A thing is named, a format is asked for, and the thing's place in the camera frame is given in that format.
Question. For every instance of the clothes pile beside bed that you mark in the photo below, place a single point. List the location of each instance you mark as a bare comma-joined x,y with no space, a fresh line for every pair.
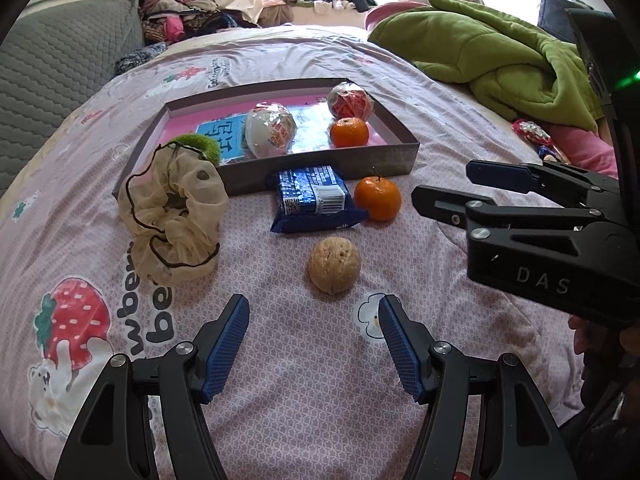
171,21

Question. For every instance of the green fuzzy scrunchie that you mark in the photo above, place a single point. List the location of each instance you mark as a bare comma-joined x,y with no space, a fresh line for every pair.
207,146

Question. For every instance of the blue snack packet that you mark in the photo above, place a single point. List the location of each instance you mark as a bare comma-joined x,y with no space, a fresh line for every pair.
314,199

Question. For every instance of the red silver snack wrapper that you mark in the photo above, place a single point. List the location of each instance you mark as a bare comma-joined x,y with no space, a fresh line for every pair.
531,132

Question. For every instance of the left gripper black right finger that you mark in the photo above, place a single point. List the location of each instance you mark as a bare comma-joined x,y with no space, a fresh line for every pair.
517,435

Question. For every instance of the beige sheer scrunchie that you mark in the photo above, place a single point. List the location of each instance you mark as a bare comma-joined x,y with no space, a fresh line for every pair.
173,207

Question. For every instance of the white red toy egg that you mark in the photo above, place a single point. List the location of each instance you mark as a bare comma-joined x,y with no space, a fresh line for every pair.
269,130

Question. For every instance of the person's right hand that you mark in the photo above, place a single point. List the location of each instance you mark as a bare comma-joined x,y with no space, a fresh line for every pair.
604,351

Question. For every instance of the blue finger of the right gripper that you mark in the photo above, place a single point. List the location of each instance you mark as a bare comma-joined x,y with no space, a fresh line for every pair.
447,206
567,186

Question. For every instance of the red toy ball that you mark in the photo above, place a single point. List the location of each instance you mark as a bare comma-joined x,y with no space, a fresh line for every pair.
348,100

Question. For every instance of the grey quilted headboard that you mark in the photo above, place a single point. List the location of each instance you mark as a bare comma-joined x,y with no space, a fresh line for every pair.
52,62

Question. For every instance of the pink strawberry print bedsheet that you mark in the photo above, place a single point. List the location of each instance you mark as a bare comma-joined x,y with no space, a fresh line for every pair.
308,397

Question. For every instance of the grey cardboard box tray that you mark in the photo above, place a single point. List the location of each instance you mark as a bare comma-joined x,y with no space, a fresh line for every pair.
391,149

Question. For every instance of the pink pillow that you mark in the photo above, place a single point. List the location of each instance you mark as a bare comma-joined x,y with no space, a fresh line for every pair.
380,13

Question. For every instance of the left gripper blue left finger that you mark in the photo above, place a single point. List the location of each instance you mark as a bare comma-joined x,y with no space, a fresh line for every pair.
112,438

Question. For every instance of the orange tangerine with stem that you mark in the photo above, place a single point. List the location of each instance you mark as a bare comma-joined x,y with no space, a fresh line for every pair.
380,197

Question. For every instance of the black television screen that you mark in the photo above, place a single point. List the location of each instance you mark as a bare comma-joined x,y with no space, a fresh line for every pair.
553,18

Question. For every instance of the green fleece blanket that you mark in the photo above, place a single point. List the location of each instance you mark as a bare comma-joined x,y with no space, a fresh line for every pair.
512,67

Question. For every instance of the brown walnut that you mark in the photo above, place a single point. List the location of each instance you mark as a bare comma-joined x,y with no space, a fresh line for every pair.
334,265

